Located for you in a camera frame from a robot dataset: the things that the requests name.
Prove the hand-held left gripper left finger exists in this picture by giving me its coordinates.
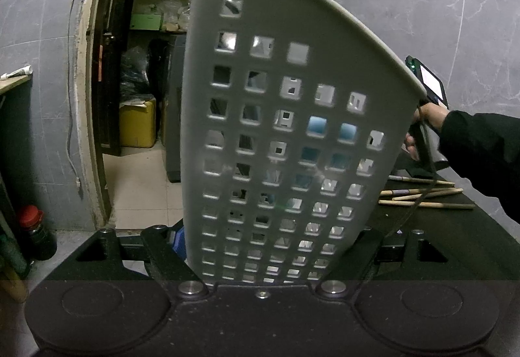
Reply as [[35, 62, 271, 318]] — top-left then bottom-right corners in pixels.
[[75, 224, 209, 298]]

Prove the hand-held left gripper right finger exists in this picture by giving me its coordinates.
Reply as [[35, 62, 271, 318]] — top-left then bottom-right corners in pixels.
[[319, 225, 448, 298]]

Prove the blue plastic utensil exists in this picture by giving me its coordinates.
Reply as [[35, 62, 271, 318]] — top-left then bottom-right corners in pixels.
[[301, 115, 358, 195]]

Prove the white perforated utensil holder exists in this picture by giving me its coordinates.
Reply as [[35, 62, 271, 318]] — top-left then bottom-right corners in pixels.
[[180, 0, 427, 286]]

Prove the person's right forearm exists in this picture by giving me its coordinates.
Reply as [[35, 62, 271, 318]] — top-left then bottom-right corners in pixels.
[[438, 110, 520, 226]]

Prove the person's right hand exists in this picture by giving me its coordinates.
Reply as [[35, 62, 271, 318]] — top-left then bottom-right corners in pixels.
[[404, 101, 451, 162]]

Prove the yellow box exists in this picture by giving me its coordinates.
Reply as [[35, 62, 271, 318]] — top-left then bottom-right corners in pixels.
[[119, 97, 157, 148]]

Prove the red-capped dark bottle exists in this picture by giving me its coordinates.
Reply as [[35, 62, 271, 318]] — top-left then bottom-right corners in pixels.
[[18, 205, 58, 261]]

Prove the dark grey cabinet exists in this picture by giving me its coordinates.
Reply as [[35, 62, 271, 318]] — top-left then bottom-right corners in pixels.
[[164, 34, 188, 183]]

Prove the green plastic bottle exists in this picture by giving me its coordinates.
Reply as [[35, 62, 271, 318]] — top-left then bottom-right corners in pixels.
[[0, 235, 31, 276]]

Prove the black plastic bag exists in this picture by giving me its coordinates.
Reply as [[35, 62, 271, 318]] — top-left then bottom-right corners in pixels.
[[121, 46, 154, 101]]

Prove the dark wooden door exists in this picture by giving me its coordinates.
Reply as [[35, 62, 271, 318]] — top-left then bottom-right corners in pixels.
[[93, 0, 133, 156]]

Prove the green cardboard box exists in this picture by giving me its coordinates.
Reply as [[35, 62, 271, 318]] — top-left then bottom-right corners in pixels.
[[130, 13, 164, 30]]

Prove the wooden shelf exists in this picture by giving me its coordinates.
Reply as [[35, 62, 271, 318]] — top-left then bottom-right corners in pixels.
[[0, 74, 32, 95]]

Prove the white tube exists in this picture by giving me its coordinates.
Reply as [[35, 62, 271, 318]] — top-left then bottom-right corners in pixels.
[[0, 65, 32, 80]]

